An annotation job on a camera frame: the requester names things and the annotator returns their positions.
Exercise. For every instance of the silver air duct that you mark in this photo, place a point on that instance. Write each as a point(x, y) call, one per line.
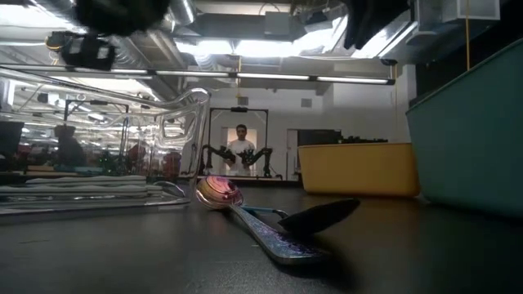
point(159, 53)

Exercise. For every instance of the iridescent rainbow metal spoon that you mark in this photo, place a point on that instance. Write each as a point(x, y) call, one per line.
point(282, 245)

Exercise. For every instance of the black monitor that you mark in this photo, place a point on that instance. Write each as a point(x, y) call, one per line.
point(10, 139)

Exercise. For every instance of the black station frame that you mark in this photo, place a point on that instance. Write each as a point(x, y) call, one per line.
point(239, 109)

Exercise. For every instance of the grey wall vent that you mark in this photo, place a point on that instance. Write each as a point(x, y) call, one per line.
point(242, 101)

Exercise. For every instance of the person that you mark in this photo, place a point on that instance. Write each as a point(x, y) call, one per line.
point(240, 153)
point(68, 147)

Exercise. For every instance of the other station black robot arm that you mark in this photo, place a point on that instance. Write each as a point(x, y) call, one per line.
point(257, 155)
point(220, 153)

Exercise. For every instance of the teal plastic bin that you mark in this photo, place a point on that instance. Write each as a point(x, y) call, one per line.
point(470, 155)

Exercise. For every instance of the long ceiling light bar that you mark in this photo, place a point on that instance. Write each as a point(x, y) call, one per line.
point(269, 76)

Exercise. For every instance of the yellow plastic bin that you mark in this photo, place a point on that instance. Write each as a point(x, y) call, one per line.
point(359, 169)

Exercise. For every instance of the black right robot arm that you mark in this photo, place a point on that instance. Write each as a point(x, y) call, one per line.
point(376, 18)

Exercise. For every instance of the black cabinet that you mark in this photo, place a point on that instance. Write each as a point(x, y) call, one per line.
point(323, 136)

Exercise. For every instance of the clear plastic bin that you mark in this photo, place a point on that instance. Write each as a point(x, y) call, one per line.
point(81, 202)

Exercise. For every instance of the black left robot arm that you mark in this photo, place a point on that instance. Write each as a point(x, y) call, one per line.
point(122, 14)

